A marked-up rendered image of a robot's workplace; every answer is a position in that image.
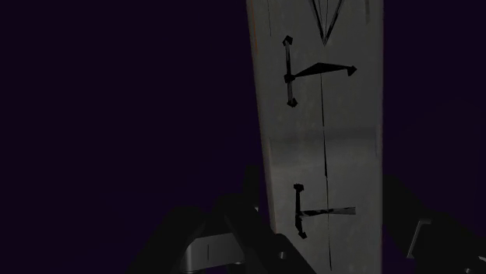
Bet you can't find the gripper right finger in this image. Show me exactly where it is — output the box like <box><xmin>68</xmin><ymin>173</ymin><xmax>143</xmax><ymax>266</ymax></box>
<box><xmin>382</xmin><ymin>174</ymin><xmax>486</xmax><ymax>274</ymax></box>

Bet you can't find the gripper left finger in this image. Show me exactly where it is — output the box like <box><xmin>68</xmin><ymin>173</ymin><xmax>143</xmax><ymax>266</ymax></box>
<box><xmin>128</xmin><ymin>166</ymin><xmax>317</xmax><ymax>274</ymax></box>

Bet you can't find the grey cabinet with black handles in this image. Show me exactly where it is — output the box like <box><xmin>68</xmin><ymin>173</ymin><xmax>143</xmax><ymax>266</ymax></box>
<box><xmin>245</xmin><ymin>0</ymin><xmax>385</xmax><ymax>274</ymax></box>

